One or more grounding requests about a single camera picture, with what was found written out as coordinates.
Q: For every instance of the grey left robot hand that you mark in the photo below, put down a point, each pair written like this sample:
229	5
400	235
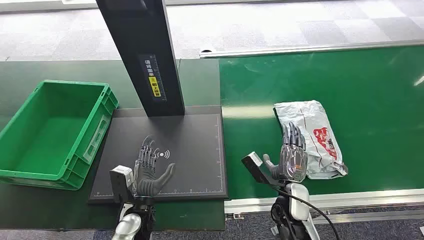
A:
147	180

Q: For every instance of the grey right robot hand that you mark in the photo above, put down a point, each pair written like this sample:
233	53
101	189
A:
291	164

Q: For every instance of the grey plastic mailer package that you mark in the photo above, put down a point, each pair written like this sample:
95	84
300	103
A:
319	132

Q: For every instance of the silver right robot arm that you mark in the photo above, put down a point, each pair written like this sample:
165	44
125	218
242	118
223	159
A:
296	205

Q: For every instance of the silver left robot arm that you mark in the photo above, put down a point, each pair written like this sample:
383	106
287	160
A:
130	225

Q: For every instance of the green conveyor belt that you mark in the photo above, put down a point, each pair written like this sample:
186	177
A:
364	109

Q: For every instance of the yellow and black ruler label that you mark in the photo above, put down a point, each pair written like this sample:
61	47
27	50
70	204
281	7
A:
153	78

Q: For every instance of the green plastic crate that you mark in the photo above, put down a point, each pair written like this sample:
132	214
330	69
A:
49	139

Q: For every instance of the black scanner column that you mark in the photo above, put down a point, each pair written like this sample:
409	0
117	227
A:
132	39

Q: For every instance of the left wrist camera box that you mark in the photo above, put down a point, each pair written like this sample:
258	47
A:
121	180

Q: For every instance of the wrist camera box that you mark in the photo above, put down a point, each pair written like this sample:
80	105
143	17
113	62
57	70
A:
256	167
121	180

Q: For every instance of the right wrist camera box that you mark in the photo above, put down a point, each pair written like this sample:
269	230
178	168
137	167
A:
256	167

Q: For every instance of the black scanner base plate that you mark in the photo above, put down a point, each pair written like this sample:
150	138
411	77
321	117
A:
195	145

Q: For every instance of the aluminium conveyor side rail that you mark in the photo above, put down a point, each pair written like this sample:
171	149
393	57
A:
314	49
348	198

